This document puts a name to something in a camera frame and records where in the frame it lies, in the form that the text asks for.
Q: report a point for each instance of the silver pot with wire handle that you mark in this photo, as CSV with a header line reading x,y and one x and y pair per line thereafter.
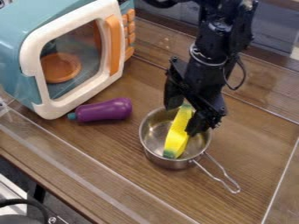
x,y
153,132

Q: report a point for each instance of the purple toy eggplant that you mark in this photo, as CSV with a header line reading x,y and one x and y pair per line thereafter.
x,y
109,110

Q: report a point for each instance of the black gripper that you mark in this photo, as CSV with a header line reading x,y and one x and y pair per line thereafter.
x,y
195,82

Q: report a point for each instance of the clear acrylic barrier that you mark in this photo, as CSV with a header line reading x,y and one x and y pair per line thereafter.
x,y
93,165

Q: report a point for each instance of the yellow toy banana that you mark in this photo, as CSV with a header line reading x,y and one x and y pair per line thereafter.
x,y
177,138

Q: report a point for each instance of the blue toy microwave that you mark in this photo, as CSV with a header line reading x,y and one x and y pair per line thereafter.
x,y
94,29

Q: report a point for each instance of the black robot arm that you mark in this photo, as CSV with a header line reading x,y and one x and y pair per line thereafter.
x,y
225,32

